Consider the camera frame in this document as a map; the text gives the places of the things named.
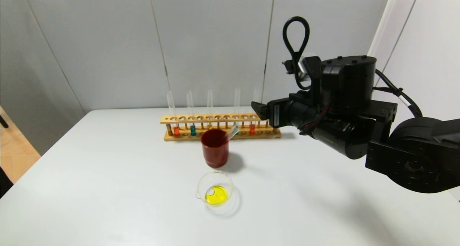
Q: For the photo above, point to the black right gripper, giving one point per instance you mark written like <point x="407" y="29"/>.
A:
<point x="276" y="113"/>

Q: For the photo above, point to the test tube with red liquid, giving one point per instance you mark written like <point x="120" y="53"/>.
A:
<point x="252" y="130"/>

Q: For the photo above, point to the test tube with yellow liquid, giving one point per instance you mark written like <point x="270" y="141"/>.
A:
<point x="209" y="105"/>
<point x="233" y="132"/>

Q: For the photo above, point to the test tube with blue liquid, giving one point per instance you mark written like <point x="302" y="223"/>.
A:
<point x="193" y="131"/>
<point x="237" y="102"/>

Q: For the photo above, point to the wooden test tube rack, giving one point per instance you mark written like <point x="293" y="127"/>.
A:
<point x="222" y="118"/>

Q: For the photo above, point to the test tube with orange liquid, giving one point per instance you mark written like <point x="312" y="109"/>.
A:
<point x="176" y="131"/>

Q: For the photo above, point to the red plastic cup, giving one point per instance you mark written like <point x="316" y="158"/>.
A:
<point x="215" y="149"/>

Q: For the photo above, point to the clear glass bowl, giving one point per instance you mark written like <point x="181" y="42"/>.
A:
<point x="215" y="194"/>

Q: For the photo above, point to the small black floor object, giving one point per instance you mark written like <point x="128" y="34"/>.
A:
<point x="3" y="121"/>

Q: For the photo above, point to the large dark object beside table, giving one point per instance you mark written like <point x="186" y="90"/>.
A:
<point x="5" y="183"/>

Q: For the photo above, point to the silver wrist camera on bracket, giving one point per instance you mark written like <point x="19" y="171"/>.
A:
<point x="313" y="68"/>

